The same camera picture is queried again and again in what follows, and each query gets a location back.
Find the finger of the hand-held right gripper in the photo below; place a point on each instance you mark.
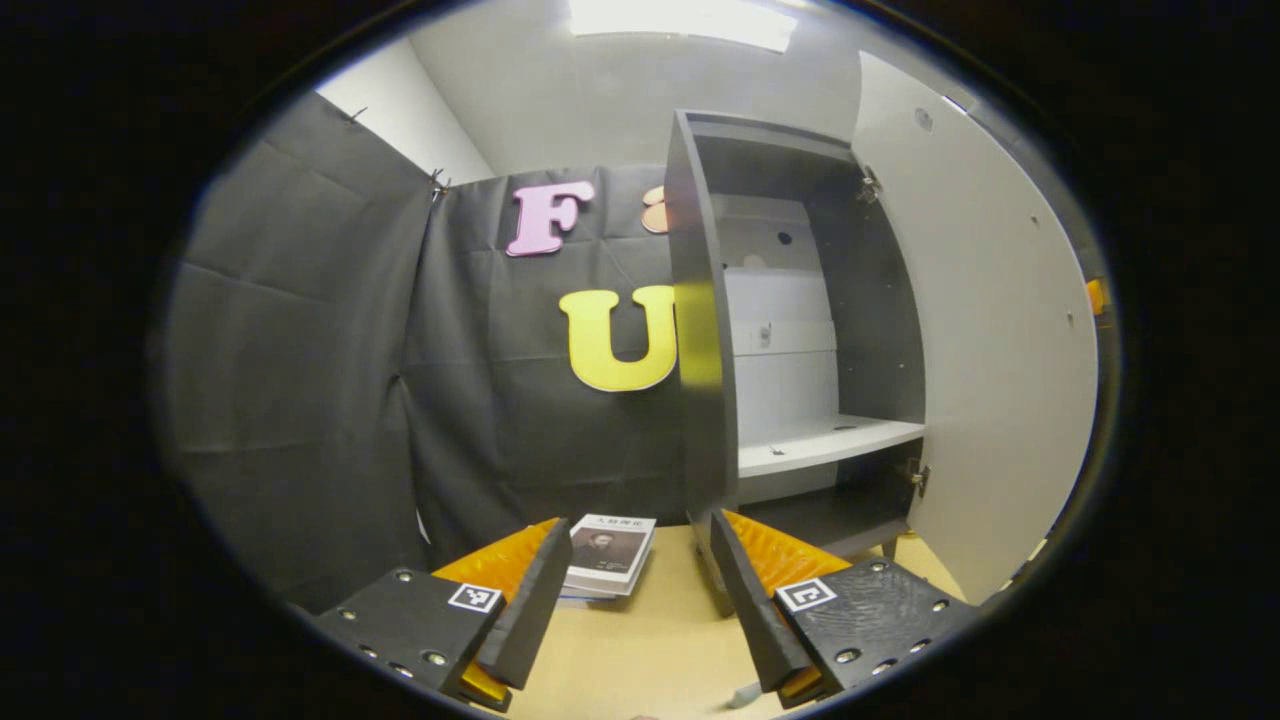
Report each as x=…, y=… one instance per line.
x=1096, y=298

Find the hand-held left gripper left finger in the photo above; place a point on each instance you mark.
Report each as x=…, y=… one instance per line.
x=525, y=620

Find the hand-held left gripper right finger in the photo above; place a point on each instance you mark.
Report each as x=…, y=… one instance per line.
x=755, y=610

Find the grey cabinet door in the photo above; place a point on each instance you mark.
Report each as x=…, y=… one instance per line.
x=990, y=350

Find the white cabinet shelf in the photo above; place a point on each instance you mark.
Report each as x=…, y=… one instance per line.
x=830, y=440

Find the metal cabinet door hinge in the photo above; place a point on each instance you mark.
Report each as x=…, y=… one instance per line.
x=918, y=480
x=870, y=186

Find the dark grey cabinet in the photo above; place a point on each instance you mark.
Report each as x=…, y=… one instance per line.
x=700, y=350

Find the paperback book with portrait cover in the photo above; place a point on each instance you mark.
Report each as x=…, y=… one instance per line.
x=610, y=555

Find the black backdrop cloth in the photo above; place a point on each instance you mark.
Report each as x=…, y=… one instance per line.
x=320, y=380

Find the large ceiling light panel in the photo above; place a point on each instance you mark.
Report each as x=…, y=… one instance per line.
x=685, y=22

